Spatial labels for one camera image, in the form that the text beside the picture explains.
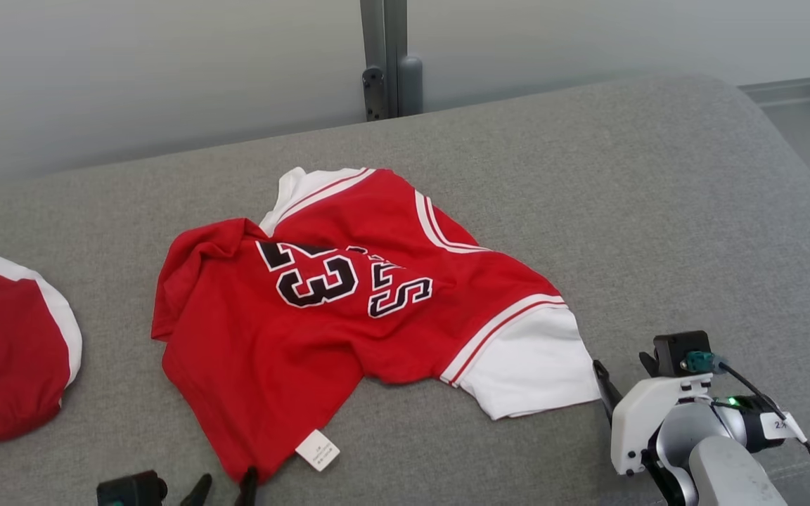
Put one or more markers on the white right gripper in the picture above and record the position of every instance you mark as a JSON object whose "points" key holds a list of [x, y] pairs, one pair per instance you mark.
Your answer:
{"points": [[633, 429]]}

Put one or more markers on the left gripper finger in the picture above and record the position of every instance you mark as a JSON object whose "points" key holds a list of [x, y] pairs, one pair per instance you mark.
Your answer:
{"points": [[247, 488], [197, 492]]}

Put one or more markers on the red basketball jersey white sleeves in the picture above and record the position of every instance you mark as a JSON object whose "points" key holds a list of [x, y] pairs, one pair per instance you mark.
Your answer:
{"points": [[271, 351]]}

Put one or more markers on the red shorts white stripe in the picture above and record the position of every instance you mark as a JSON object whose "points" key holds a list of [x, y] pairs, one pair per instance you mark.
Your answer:
{"points": [[4, 351]]}

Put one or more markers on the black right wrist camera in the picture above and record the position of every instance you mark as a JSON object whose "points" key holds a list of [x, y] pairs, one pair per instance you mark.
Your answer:
{"points": [[676, 351]]}

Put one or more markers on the teal right camera connector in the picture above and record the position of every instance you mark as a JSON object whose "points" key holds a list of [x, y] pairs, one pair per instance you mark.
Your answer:
{"points": [[702, 362]]}

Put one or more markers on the grey wall skirting strip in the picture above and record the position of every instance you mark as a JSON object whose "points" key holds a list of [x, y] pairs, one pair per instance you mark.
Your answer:
{"points": [[799, 90]]}

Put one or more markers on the grey cylinder post cap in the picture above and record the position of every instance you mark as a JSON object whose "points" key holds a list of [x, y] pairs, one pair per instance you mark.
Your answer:
{"points": [[410, 88]]}

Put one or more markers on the black post bracket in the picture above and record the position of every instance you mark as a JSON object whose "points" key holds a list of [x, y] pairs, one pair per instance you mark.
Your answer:
{"points": [[374, 95]]}

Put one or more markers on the grey metal wall post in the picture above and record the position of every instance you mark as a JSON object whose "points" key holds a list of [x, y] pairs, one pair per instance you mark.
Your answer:
{"points": [[384, 42]]}

